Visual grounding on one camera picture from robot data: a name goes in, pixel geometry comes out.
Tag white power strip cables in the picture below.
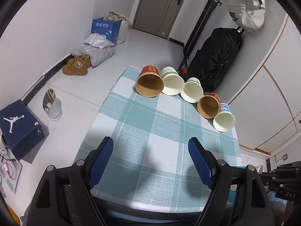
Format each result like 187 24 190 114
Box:
0 131 23 195

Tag brown boot near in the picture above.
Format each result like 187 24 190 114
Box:
62 62 88 76

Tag black backpack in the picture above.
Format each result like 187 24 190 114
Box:
187 27 244 92

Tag teal checked tablecloth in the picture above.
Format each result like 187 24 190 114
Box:
76 67 241 213

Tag white green paper cup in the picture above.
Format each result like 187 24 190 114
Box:
161 66 185 96
180 77 204 104

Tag grey plastic parcel bags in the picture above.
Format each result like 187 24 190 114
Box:
70 33 116 67

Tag black coat stand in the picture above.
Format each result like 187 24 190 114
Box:
178 0 221 71

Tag brown boot far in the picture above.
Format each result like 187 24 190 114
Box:
67 54 91 68

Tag large red kraft paper cup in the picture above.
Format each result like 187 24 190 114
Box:
135 65 164 97

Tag grey door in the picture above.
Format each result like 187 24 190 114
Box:
133 0 183 39

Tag brown boot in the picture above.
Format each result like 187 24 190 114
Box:
62 62 88 76
67 54 91 68

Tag navy Jordan shoe box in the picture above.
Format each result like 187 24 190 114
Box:
0 100 45 160

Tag blue cardboard box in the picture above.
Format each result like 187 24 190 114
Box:
91 18 121 44

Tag small red kraft paper cup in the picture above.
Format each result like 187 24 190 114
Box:
198 93 220 119

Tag beige fabric bag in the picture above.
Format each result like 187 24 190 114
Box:
105 11 132 44

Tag white green paper cup left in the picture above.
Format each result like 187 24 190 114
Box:
161 66 185 96

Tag blue cartoon paper cup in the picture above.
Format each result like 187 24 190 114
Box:
226 185 237 208

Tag blue white paper cup far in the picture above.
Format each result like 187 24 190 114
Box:
213 103 235 132

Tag wall power socket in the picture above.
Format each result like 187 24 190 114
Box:
276 153 288 163

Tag white green paper cup right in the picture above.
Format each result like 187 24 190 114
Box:
180 77 204 104

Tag white sling bag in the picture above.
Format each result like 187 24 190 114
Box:
223 0 266 33

